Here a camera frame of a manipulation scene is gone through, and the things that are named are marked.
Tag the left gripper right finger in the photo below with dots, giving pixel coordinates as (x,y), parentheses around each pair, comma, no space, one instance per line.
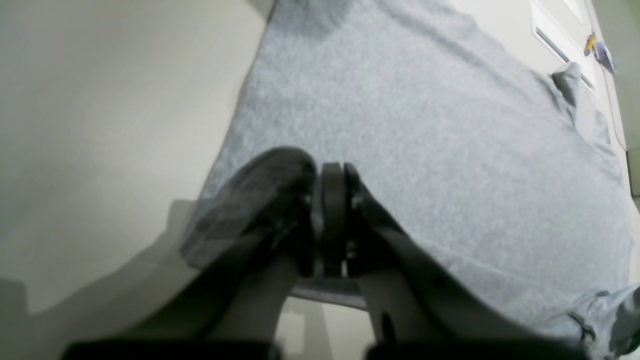
(413,303)

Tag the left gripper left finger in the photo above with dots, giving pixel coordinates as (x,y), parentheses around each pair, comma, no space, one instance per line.
(254,241)

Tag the grey T-shirt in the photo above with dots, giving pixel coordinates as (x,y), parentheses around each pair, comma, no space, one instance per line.
(505,176)

